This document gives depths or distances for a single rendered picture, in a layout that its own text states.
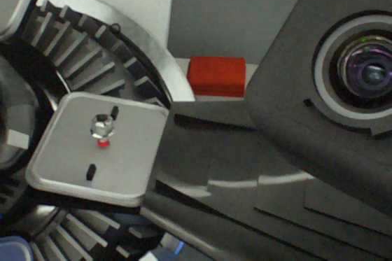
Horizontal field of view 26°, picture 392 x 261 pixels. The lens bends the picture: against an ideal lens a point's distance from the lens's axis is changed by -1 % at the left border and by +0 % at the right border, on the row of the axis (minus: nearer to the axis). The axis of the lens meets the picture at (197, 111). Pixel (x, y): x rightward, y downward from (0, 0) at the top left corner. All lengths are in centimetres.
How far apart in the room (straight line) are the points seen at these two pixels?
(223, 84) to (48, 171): 69
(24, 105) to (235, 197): 12
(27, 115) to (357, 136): 31
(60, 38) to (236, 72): 58
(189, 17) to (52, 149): 77
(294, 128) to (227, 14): 104
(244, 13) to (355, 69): 104
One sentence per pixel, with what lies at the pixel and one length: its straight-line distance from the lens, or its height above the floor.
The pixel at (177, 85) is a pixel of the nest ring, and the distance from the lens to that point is 64.
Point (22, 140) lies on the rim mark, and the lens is 44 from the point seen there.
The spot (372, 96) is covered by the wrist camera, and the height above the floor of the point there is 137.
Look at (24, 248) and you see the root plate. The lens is 51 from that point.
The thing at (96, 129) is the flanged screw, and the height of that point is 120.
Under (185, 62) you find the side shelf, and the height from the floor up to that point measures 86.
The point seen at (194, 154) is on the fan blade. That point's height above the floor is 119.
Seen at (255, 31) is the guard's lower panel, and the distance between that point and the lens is 121.
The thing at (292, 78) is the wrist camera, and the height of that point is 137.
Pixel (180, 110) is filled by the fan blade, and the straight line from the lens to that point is 48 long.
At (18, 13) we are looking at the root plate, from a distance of 45.
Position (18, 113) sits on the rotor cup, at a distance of 44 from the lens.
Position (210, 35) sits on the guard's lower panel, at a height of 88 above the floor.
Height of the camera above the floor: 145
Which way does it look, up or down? 33 degrees down
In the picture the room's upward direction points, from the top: 1 degrees clockwise
